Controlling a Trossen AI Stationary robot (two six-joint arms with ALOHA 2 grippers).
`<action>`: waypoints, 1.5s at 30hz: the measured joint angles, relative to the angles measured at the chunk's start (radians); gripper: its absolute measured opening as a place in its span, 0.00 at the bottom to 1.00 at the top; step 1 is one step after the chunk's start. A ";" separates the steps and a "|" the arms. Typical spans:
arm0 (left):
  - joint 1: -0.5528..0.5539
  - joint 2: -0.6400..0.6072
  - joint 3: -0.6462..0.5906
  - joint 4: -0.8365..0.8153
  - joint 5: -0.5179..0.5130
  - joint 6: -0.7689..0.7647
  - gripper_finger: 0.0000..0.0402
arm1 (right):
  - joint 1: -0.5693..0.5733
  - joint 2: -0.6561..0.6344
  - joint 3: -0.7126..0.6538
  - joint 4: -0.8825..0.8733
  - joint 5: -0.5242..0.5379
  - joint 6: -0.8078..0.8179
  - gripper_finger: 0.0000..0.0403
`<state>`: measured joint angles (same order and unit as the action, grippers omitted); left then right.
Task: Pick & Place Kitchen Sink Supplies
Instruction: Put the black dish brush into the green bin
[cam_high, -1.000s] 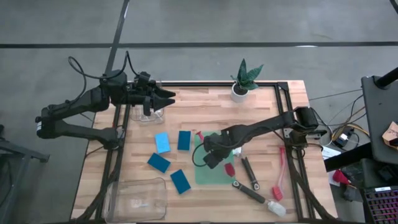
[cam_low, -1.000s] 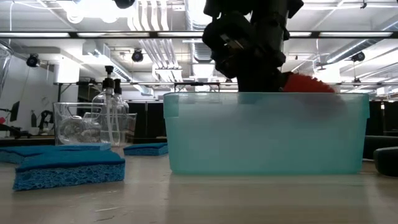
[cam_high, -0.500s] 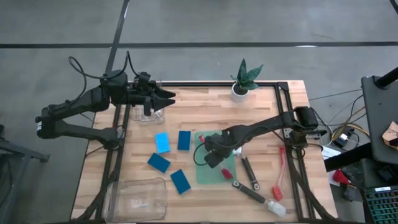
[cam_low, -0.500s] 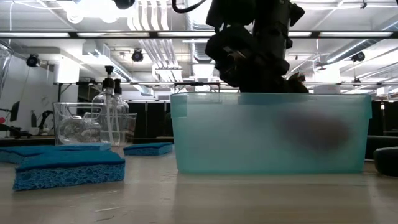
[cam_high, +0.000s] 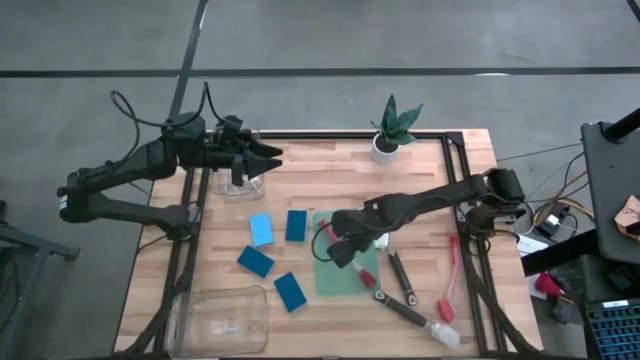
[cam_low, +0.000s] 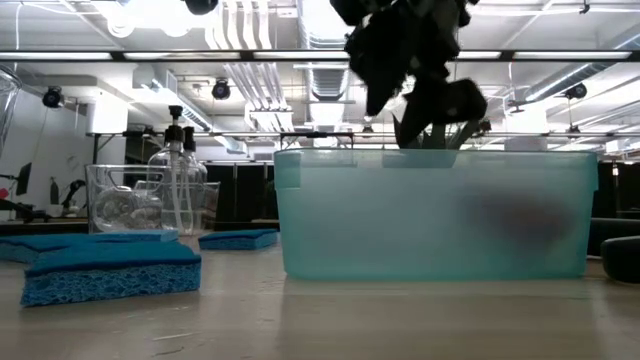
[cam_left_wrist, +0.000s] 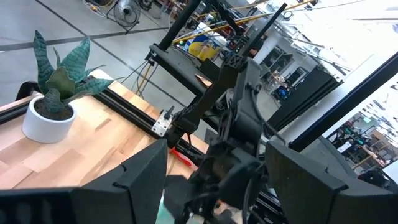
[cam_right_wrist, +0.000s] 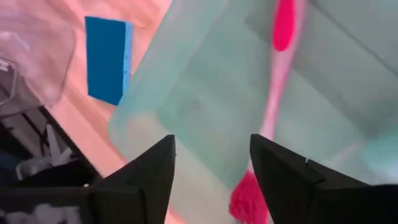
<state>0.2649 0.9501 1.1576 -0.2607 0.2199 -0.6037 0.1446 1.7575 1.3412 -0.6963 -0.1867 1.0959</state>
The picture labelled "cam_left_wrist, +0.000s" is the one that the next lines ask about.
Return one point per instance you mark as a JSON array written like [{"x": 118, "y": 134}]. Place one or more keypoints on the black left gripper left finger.
[{"x": 146, "y": 174}]

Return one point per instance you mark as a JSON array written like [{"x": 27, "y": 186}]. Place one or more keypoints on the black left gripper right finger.
[{"x": 298, "y": 186}]

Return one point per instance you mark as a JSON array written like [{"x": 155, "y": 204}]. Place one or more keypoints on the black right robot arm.
[{"x": 245, "y": 102}]

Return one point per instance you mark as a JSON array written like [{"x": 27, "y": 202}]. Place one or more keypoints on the black background rack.
[{"x": 311, "y": 90}]

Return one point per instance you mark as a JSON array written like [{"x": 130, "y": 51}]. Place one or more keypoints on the brown cardboard piece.
[{"x": 203, "y": 80}]

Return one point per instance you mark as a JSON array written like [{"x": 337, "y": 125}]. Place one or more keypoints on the white round plant pot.
[{"x": 43, "y": 129}]

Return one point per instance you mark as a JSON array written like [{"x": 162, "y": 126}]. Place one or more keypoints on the black side cart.
[{"x": 174, "y": 65}]

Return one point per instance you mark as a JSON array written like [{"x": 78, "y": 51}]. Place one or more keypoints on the green snake plant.
[{"x": 66, "y": 77}]

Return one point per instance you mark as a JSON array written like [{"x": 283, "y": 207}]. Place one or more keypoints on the yellow and blue bag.
[{"x": 202, "y": 46}]

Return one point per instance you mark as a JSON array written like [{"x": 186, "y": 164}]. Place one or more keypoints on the black cart pole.
[{"x": 180, "y": 25}]

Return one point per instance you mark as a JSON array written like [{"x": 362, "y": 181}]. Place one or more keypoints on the black floor fan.
[{"x": 127, "y": 12}]

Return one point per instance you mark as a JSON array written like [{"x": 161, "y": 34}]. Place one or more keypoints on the silver metal bracket plate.
[{"x": 160, "y": 126}]

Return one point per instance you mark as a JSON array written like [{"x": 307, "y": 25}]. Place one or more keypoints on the black aluminium table frame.
[{"x": 133, "y": 113}]

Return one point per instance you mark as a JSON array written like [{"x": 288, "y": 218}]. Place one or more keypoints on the thick black frame post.
[{"x": 342, "y": 102}]

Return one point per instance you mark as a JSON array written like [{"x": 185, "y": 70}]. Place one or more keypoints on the thin black frame strut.
[{"x": 264, "y": 29}]

